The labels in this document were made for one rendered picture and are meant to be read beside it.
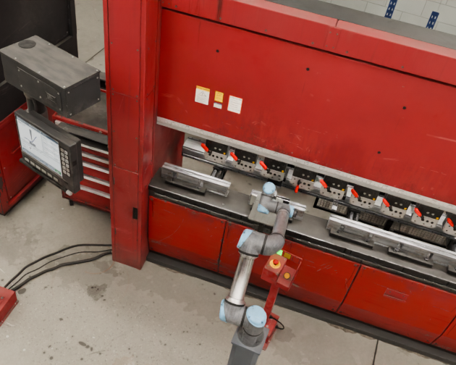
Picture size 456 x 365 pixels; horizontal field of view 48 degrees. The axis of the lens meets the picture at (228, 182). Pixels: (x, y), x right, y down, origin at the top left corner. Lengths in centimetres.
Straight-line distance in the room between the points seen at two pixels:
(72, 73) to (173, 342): 209
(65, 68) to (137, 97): 50
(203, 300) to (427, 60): 243
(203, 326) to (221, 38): 214
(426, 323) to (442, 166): 133
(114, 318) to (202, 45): 211
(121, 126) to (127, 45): 58
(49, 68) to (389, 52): 174
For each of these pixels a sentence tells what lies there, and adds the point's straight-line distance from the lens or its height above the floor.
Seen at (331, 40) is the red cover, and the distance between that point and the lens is 282.
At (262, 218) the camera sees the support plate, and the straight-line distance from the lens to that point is 340.
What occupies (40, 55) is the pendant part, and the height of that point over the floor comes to 195.
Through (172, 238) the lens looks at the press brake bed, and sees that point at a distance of 400.
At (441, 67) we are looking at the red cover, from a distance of 286.
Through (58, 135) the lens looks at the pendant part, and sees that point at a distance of 296.
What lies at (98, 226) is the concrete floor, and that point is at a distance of 460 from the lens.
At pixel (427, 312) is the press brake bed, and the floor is 51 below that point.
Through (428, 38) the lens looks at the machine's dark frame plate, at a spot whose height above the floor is 230.
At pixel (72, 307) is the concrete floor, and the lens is 413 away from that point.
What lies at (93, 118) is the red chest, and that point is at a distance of 410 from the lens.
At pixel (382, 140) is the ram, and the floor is 171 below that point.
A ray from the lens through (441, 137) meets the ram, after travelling 310.
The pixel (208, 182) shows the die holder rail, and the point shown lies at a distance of 364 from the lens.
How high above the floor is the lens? 344
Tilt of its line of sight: 43 degrees down
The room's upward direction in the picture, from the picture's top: 10 degrees clockwise
